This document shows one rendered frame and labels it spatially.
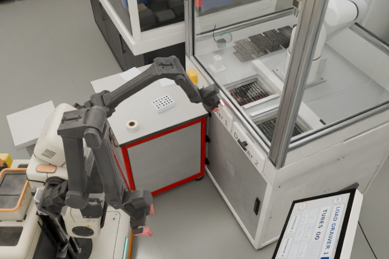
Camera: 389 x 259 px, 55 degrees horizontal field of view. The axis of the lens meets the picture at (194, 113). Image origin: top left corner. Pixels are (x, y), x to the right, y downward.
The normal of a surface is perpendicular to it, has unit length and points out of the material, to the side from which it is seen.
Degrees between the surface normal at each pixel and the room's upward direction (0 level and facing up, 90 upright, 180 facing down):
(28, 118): 0
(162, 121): 0
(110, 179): 90
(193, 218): 0
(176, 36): 90
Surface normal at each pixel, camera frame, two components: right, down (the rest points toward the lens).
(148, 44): 0.44, 0.63
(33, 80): 0.00, -0.70
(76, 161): 0.04, 0.71
